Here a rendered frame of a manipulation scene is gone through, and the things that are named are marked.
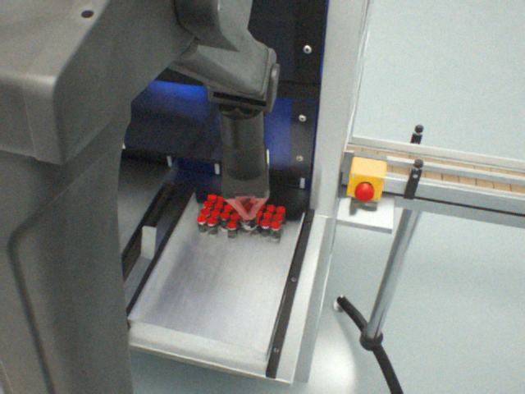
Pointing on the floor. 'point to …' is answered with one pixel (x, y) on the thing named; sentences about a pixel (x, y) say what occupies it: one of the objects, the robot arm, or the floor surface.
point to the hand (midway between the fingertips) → (248, 209)
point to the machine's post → (330, 144)
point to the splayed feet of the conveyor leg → (370, 343)
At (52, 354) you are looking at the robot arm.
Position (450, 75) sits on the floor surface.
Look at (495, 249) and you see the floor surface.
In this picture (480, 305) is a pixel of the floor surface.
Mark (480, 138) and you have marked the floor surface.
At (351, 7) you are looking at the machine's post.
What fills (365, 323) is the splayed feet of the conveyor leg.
